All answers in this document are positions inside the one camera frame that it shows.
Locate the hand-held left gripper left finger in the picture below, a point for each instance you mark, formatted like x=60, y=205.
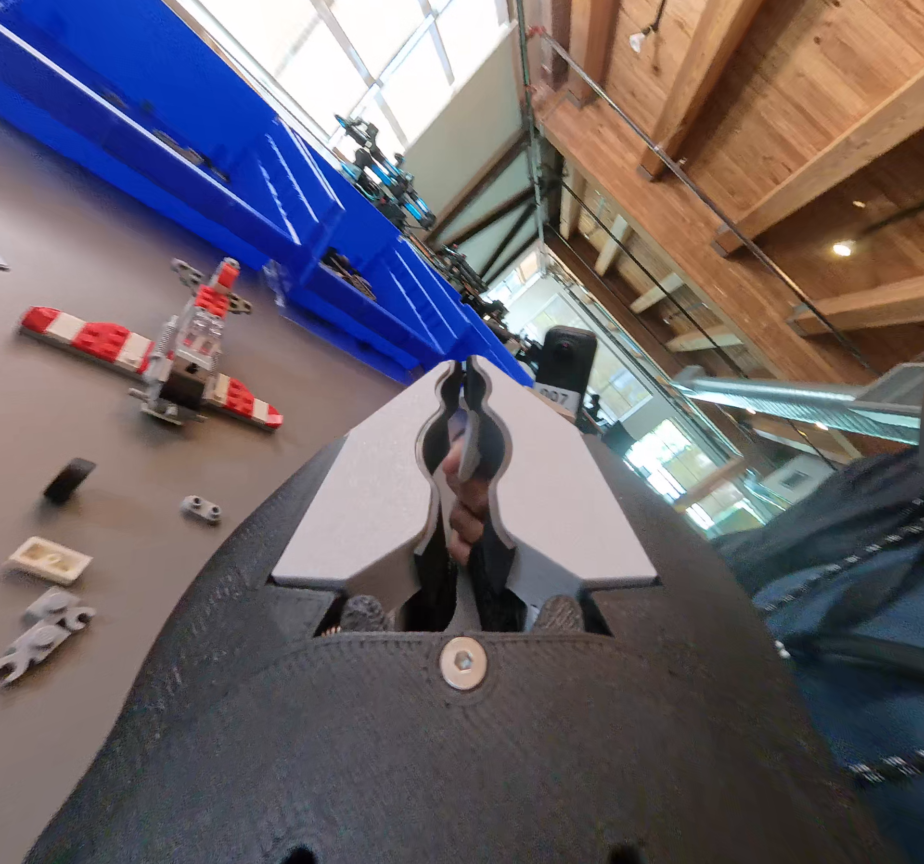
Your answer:
x=361, y=503

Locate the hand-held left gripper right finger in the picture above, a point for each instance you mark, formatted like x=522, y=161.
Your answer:
x=570, y=503

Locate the person's right forearm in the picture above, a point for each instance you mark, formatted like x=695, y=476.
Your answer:
x=830, y=503

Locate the person's right hand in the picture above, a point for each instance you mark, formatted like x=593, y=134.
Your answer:
x=469, y=517

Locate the empty blue storage bin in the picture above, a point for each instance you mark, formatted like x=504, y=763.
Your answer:
x=498, y=344

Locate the blue bin with dark pile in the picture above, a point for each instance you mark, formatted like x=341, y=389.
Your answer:
x=375, y=330

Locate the red white toy brick airplane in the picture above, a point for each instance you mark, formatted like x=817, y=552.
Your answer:
x=180, y=366

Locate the pile of dark brick pieces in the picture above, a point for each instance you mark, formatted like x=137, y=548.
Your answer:
x=350, y=275

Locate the clear plastic label holder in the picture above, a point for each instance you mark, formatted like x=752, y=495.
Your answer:
x=276, y=285

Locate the background robot arms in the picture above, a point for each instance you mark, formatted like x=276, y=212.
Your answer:
x=382, y=171

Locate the black toy tyre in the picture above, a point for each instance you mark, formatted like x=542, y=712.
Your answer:
x=68, y=481

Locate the white flat brick plate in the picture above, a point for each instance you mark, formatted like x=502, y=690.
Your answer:
x=50, y=561

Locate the grey clip brick plate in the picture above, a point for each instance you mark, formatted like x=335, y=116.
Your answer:
x=54, y=608
x=32, y=651

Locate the ceiling spotlight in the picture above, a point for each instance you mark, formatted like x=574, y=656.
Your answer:
x=639, y=39

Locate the person's blue garment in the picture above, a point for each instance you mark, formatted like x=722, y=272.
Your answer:
x=852, y=698

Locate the scattered small brick pieces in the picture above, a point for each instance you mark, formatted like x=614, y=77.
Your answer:
x=180, y=145

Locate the large blue storage bin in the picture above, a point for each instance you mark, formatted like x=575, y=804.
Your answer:
x=108, y=156

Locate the metal ventilation duct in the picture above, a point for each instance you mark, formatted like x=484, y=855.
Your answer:
x=794, y=402

